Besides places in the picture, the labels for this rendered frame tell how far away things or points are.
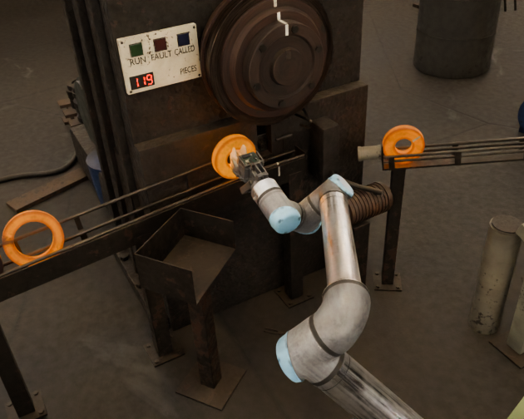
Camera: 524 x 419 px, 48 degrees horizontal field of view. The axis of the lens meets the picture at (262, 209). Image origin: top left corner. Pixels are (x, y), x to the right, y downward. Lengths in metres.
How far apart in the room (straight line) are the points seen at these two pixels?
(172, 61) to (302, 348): 1.05
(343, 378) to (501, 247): 1.03
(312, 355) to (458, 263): 1.60
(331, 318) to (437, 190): 2.10
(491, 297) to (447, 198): 1.01
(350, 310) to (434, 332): 1.21
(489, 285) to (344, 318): 1.13
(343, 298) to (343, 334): 0.08
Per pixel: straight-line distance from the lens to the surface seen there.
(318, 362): 1.44
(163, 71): 2.02
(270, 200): 1.81
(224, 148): 1.99
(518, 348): 2.56
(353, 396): 1.52
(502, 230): 2.29
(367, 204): 2.36
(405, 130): 2.32
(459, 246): 3.03
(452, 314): 2.67
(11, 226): 2.04
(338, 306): 1.40
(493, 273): 2.40
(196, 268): 1.93
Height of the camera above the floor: 1.84
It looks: 35 degrees down
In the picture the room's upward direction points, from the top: 3 degrees counter-clockwise
